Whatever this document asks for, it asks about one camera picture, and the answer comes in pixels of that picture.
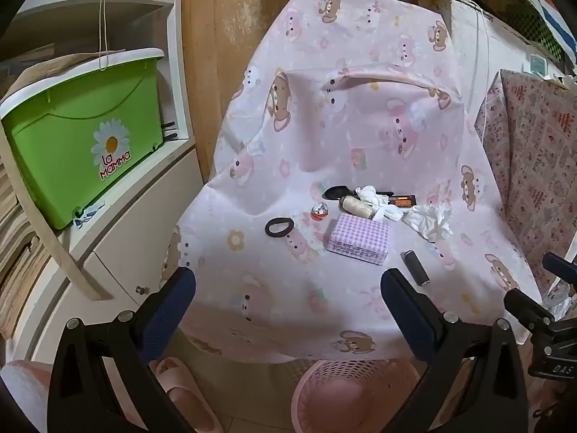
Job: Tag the pink checkered box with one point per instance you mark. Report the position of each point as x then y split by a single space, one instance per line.
356 234

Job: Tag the beige thread spool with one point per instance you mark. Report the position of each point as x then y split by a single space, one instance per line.
356 207

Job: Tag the crumpled white tissue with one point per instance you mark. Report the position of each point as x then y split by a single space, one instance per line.
369 193
387 213
428 221

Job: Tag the pink white fleece cloth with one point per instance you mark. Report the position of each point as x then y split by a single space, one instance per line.
22 383

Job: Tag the green storage box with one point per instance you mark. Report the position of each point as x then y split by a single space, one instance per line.
67 144

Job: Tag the white shelf unit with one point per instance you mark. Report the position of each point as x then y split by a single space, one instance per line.
171 45

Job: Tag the pink plastic basket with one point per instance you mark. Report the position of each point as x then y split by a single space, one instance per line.
342 397

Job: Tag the pink slipper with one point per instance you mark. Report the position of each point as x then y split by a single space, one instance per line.
180 397

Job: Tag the black double hook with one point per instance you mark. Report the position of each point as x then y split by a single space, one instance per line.
169 134

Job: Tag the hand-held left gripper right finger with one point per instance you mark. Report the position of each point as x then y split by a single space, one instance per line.
405 311

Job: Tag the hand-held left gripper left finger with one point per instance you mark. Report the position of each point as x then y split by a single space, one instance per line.
178 297

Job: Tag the black cylinder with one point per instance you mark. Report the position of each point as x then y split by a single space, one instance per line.
417 270

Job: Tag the red patterned cloth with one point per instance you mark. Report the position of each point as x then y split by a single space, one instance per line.
536 144

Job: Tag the pink bear printed cloth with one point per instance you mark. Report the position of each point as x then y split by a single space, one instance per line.
360 121

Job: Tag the white appliance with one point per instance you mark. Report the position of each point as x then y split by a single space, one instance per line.
487 45

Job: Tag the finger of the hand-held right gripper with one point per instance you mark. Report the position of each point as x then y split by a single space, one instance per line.
559 265
523 303

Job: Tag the blue white paper tag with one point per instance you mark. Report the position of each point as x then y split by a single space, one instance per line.
88 216

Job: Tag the white cabinet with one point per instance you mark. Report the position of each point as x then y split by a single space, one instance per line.
148 216

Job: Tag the small teal white box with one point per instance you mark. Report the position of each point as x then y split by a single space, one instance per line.
537 64

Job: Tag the orange black packet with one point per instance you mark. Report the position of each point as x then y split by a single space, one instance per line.
403 200

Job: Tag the brown cardboard sheet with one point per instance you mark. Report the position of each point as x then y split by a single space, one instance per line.
45 70

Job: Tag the black plastic spoon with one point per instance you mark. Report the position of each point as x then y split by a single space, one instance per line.
333 193

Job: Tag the wooden plank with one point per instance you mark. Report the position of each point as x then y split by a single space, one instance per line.
67 266

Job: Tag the red silver candy wrapper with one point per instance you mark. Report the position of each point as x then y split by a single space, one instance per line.
319 212

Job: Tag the wooden door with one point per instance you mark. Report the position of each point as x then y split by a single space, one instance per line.
252 18

